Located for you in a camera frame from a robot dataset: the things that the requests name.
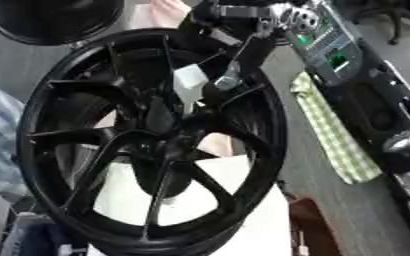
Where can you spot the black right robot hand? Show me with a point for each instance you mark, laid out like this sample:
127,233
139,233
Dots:
237,23

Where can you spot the white pin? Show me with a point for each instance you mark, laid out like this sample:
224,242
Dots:
188,81

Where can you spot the black spoked wheel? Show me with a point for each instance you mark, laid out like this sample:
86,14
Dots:
68,110

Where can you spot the black office chair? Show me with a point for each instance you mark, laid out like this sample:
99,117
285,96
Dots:
396,16

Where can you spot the black round tyre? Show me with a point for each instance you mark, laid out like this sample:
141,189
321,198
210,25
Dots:
51,20

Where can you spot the white stand panel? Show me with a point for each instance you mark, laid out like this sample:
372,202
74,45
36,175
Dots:
255,213

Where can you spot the brown bag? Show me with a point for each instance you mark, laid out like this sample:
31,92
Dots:
313,226

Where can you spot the blue bin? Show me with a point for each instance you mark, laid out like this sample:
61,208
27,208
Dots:
33,236

